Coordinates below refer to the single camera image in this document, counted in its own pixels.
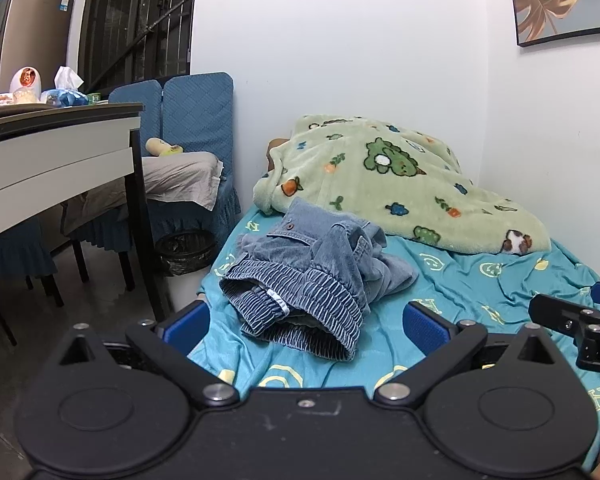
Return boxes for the blue plastic bag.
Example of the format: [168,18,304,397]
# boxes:
[41,88,90,108]

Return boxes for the brown pillow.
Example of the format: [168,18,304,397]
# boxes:
[266,138,291,173]

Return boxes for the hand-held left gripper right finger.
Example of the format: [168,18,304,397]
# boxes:
[372,301,576,406]

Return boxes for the yellow plush toy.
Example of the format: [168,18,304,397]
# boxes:
[145,137,183,157]

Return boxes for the blue denim pants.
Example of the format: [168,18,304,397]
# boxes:
[219,197,420,362]

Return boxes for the dark window grate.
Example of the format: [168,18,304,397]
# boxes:
[80,0,200,97]

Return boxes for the white egg-shaped gadget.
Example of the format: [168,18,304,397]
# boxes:
[10,66,42,104]

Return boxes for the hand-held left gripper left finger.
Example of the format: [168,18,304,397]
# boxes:
[55,300,241,407]

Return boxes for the beige cloth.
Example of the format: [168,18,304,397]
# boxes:
[62,152,224,237]

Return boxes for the green printed fleece blanket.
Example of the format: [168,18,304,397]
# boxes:
[252,114,552,257]

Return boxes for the white trash bin black bag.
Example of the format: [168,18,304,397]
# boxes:
[155,230,219,312]

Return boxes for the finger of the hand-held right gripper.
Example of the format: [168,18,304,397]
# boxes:
[528,281,600,373]

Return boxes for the silver refrigerator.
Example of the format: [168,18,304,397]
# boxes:
[0,0,76,98]

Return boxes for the white table with dark legs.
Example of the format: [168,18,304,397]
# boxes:
[0,102,168,322]

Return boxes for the blue printed bedsheet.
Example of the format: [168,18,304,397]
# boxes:
[187,204,600,473]

